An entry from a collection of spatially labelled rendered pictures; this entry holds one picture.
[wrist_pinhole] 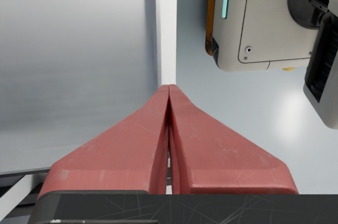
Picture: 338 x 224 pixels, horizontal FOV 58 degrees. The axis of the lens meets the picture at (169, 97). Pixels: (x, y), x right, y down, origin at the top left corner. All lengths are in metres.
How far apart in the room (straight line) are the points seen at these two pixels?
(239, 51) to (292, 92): 0.66
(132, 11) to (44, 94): 0.14
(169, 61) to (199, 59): 1.05
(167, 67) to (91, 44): 0.09
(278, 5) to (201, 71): 0.51
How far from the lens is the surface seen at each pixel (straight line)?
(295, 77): 1.64
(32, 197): 0.46
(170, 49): 0.34
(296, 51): 1.19
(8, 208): 0.44
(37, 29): 0.33
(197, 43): 1.35
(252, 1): 1.03
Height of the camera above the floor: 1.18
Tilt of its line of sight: 54 degrees down
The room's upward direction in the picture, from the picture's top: 165 degrees clockwise
